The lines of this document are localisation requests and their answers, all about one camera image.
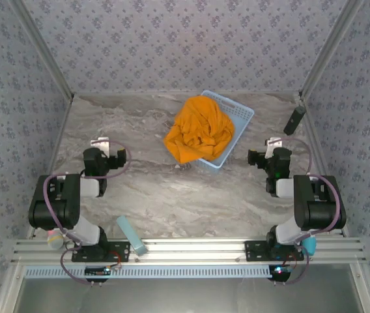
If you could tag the light blue plastic basket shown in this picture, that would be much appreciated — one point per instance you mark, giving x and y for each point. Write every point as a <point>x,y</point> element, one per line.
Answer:
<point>238,112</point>

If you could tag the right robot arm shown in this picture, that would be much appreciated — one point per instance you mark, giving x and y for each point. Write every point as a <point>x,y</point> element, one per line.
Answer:
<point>321,205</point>

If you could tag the black rectangular device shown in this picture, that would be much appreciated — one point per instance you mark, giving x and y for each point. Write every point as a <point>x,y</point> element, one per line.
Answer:
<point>294,120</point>

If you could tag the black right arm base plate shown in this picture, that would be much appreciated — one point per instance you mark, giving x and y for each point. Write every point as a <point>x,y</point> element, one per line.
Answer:
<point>254,251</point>

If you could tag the light teal rectangular block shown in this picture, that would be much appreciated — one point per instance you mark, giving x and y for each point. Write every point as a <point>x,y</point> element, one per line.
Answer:
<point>131,234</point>

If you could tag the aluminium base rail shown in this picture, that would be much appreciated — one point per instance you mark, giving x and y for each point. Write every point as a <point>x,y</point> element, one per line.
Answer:
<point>188,251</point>

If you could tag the orange t-shirt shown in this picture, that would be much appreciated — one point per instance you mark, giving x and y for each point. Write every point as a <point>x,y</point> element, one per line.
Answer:
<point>201,130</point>

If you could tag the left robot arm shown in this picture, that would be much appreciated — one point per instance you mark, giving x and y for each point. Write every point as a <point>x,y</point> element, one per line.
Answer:
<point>54,202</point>

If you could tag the small circuit board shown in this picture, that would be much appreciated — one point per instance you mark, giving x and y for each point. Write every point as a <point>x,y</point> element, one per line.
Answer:
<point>280,271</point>
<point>97,271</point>

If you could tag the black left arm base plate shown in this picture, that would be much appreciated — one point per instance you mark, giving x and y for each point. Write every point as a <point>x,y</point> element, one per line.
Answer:
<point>121,251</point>

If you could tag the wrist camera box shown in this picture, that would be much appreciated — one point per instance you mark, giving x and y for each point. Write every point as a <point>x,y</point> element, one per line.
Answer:
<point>100,145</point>
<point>273,143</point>

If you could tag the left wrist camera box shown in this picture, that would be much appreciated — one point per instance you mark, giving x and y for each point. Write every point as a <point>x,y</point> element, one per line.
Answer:
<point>100,145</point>

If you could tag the aluminium side rail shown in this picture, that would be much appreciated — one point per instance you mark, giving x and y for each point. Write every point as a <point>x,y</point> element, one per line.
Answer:
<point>56,146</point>
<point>324,163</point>

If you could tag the aluminium frame post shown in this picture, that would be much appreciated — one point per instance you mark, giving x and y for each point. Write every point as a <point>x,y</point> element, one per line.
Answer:
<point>328,49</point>
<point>45,49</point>

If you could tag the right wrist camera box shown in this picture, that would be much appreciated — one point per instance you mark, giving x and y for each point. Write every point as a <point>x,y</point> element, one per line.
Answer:
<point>273,143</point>

